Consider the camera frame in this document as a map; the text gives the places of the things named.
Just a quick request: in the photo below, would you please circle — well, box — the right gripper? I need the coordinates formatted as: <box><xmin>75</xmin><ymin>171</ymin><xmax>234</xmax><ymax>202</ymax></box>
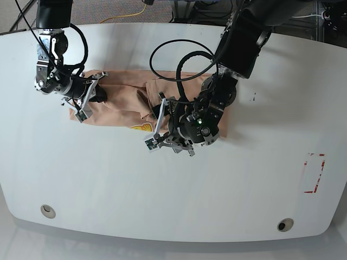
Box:
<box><xmin>35</xmin><ymin>73</ymin><xmax>108</xmax><ymax>114</ymax></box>

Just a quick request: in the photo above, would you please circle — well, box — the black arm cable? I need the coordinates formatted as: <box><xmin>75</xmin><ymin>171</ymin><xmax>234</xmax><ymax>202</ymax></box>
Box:
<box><xmin>149</xmin><ymin>40</ymin><xmax>217</xmax><ymax>103</ymax></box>
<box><xmin>62</xmin><ymin>23</ymin><xmax>89</xmax><ymax>79</ymax></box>

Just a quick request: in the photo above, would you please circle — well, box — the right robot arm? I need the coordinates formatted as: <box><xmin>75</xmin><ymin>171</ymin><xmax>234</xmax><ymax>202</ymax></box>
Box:
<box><xmin>35</xmin><ymin>1</ymin><xmax>107</xmax><ymax>113</ymax></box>

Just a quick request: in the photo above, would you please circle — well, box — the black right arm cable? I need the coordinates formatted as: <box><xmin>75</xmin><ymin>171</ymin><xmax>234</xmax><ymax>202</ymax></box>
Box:
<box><xmin>62</xmin><ymin>23</ymin><xmax>89</xmax><ymax>79</ymax></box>

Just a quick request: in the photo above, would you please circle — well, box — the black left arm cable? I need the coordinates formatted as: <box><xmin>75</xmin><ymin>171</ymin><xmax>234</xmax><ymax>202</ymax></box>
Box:
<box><xmin>149</xmin><ymin>40</ymin><xmax>217</xmax><ymax>103</ymax></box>

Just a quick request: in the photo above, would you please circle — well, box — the right table grommet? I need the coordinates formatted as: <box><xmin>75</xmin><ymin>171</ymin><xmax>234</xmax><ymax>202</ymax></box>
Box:
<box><xmin>277</xmin><ymin>218</ymin><xmax>294</xmax><ymax>232</ymax></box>

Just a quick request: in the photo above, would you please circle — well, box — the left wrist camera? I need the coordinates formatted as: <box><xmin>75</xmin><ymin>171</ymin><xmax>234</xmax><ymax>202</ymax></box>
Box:
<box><xmin>144</xmin><ymin>137</ymin><xmax>159</xmax><ymax>152</ymax></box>

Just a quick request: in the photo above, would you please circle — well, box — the table grommet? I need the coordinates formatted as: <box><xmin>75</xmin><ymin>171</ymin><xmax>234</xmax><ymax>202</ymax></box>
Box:
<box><xmin>277</xmin><ymin>218</ymin><xmax>294</xmax><ymax>232</ymax></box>
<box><xmin>40</xmin><ymin>205</ymin><xmax>56</xmax><ymax>219</ymax></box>

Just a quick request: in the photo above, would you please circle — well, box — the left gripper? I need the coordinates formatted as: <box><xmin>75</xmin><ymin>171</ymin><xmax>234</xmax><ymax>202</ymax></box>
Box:
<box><xmin>152</xmin><ymin>92</ymin><xmax>221</xmax><ymax>157</ymax></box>

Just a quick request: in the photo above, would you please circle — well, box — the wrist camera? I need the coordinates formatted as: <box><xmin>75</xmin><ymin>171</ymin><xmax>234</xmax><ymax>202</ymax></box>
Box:
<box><xmin>74</xmin><ymin>110</ymin><xmax>88</xmax><ymax>123</ymax></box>
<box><xmin>144</xmin><ymin>137</ymin><xmax>159</xmax><ymax>152</ymax></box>

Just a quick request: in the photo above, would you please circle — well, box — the peach t-shirt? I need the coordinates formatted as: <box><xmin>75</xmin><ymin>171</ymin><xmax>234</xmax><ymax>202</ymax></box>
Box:
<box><xmin>83</xmin><ymin>70</ymin><xmax>229</xmax><ymax>138</ymax></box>

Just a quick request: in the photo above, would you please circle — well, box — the yellow cable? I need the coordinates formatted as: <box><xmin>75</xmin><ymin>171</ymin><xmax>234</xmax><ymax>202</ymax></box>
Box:
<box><xmin>100</xmin><ymin>5</ymin><xmax>149</xmax><ymax>24</ymax></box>

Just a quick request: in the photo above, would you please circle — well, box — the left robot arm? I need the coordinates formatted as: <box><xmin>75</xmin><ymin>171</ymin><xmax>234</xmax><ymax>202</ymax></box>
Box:
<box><xmin>145</xmin><ymin>0</ymin><xmax>306</xmax><ymax>156</ymax></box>

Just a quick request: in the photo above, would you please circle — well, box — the left table grommet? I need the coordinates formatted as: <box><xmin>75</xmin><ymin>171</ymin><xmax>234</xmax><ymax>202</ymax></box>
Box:
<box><xmin>40</xmin><ymin>205</ymin><xmax>56</xmax><ymax>219</ymax></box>

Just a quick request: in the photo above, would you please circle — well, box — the red tape rectangle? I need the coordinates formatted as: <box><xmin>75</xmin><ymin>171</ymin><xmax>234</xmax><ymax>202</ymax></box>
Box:
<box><xmin>300</xmin><ymin>153</ymin><xmax>325</xmax><ymax>194</ymax></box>

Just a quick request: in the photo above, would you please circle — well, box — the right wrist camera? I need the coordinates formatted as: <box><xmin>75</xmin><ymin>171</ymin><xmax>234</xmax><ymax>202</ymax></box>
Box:
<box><xmin>74</xmin><ymin>110</ymin><xmax>88</xmax><ymax>123</ymax></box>

